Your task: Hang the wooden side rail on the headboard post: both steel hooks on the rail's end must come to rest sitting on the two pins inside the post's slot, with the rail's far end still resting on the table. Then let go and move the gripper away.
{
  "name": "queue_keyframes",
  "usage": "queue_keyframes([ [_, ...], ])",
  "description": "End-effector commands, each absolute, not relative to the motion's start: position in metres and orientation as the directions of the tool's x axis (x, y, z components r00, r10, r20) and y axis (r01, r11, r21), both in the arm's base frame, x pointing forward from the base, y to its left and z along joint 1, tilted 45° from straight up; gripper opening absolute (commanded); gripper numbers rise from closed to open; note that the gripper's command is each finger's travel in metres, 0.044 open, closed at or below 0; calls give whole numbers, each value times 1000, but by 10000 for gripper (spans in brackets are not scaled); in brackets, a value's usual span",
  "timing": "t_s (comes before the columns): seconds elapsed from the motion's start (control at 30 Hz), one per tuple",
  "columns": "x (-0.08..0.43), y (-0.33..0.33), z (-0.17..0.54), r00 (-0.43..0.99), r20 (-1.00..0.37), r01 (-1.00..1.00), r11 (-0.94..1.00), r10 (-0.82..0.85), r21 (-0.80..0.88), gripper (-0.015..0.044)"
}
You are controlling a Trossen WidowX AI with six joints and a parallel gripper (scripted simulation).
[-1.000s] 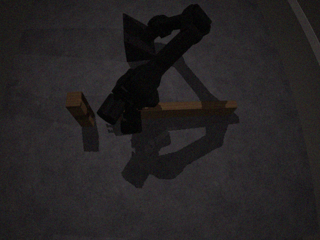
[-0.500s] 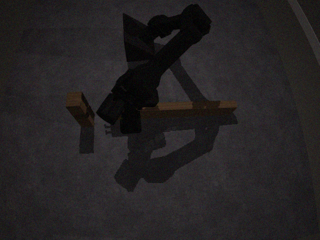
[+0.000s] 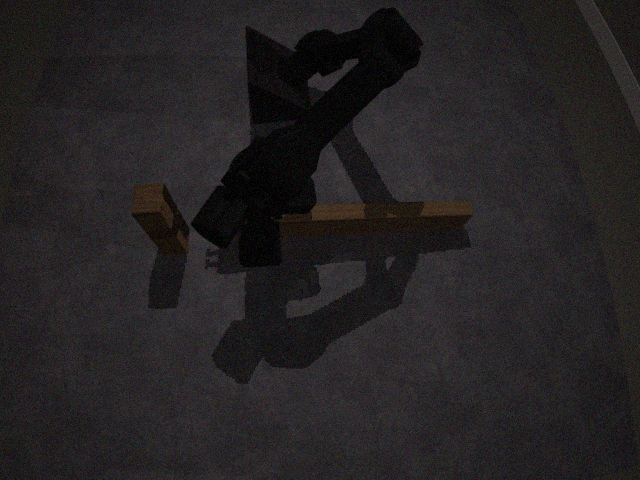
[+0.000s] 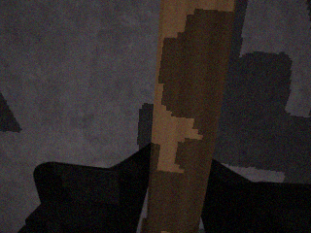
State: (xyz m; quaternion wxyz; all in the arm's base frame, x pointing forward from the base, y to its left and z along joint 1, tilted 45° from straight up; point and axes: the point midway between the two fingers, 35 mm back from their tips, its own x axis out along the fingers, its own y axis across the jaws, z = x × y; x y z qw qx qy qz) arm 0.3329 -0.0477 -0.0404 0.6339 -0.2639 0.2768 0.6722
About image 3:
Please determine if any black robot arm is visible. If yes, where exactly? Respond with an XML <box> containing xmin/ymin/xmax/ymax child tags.
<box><xmin>191</xmin><ymin>7</ymin><xmax>424</xmax><ymax>249</ymax></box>

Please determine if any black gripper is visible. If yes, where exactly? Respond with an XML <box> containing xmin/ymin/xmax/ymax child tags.
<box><xmin>238</xmin><ymin>211</ymin><xmax>282</xmax><ymax>268</ymax></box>

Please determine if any long brown wooden board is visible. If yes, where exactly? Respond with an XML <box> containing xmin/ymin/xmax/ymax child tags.
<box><xmin>270</xmin><ymin>201</ymin><xmax>473</xmax><ymax>238</ymax></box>

